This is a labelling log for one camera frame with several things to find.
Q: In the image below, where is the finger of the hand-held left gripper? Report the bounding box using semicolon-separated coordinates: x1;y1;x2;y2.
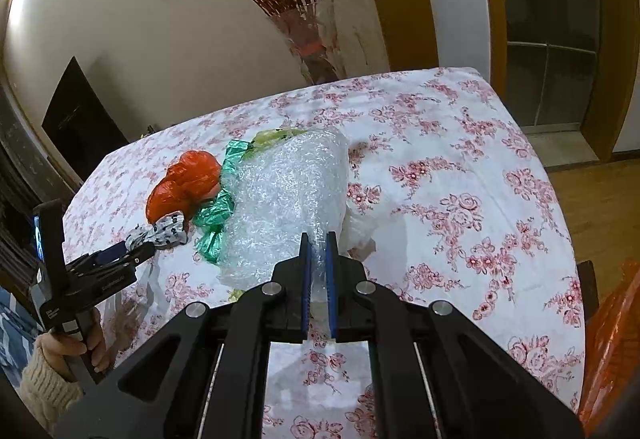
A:
92;241;132;266
112;244;156;269

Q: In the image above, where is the wooden framed glass door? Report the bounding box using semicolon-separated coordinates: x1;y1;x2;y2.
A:
472;0;640;164

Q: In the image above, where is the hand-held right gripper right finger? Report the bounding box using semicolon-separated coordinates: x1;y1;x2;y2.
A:
325;231;583;439

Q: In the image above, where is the floral tablecloth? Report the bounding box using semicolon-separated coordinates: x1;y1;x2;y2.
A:
62;66;587;439

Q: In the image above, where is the glass vase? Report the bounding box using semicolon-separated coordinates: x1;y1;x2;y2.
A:
267;0;346;87

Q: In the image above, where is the orange plastic bag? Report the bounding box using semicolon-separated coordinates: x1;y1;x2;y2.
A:
145;150;223;225

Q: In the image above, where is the blue patterned cloth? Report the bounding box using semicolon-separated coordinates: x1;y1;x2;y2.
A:
0;289;46;370

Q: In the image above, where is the dark wooden cabinet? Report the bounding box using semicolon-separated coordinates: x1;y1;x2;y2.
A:
0;84;86;300

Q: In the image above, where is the white plastic bag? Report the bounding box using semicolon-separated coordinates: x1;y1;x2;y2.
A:
342;211;377;256

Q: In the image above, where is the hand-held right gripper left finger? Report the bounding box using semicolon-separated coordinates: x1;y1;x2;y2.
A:
52;231;313;439

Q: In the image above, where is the black flat panel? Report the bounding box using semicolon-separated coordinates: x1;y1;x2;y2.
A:
41;56;131;182

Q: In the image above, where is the yellow-green plastic bag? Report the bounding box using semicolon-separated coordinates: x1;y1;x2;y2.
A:
250;128;308;150

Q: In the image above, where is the white black-patterned wrapper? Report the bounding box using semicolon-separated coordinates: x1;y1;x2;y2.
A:
124;211;188;251

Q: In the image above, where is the person's left hand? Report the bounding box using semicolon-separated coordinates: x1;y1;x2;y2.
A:
35;310;114;372

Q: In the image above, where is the green crinkled plastic bag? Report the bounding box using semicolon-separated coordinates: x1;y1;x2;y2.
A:
192;141;256;266

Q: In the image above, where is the clear bubble wrap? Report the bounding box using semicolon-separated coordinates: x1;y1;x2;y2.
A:
217;128;351;320

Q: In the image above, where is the orange bin liner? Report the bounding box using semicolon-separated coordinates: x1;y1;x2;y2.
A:
577;259;640;430

